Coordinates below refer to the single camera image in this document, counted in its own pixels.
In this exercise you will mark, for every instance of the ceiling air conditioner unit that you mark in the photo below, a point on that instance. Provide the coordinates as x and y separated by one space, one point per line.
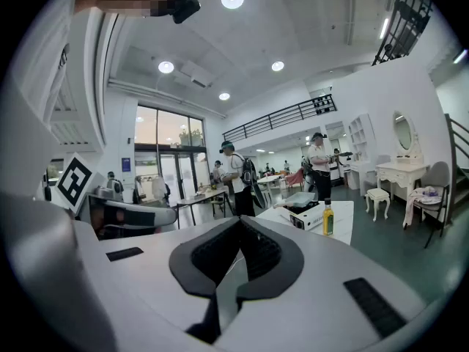
198 75

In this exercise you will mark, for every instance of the blue wall poster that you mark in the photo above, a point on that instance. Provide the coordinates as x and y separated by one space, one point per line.
126 164

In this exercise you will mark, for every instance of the grey chair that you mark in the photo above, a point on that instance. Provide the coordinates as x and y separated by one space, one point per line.
439 174

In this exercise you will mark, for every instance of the white table with black legs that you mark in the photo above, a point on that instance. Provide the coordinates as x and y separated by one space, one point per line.
199 196

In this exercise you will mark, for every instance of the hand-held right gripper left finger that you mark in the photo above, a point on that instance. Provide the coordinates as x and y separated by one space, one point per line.
190 266

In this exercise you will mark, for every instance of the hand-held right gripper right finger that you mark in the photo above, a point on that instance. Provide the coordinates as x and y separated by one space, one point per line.
278 266

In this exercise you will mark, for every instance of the white ornate stool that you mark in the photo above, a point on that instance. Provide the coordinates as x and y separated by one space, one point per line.
377 194

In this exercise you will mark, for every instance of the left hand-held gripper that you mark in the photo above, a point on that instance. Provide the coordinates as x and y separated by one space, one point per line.
75 182

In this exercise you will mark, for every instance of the white cubby shelf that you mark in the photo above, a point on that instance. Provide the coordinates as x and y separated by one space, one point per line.
361 141

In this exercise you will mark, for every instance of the white strip ceiling light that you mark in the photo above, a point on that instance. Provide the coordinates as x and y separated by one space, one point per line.
384 28

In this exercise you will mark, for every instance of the glass entrance front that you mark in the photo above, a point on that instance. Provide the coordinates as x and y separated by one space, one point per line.
172 130

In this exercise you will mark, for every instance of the black head-worn camera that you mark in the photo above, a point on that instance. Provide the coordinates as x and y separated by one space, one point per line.
185 11

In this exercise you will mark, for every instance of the black balcony railing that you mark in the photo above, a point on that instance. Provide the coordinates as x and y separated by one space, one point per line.
278 115

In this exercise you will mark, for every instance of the pink cloth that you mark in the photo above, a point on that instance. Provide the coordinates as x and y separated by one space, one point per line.
416 198

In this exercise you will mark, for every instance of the black stair railing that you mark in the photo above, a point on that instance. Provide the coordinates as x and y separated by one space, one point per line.
454 141

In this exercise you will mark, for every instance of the yellow oil bottle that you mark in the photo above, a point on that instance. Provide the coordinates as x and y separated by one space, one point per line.
328 220

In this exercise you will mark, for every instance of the rectangular pale green frying pan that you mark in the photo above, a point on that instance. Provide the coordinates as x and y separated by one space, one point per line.
300 198

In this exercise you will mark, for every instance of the person's white shirt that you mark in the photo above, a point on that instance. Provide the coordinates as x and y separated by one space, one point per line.
86 68

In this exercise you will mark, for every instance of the portable induction cooktop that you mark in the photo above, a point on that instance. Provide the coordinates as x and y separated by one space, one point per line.
311 218

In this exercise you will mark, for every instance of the oval white-framed mirror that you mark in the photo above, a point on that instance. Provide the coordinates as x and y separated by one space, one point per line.
404 132

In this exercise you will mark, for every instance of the white dressing table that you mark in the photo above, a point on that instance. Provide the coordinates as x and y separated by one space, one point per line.
401 171

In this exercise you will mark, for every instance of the black metal grille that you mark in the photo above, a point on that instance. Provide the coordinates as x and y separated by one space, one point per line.
406 17

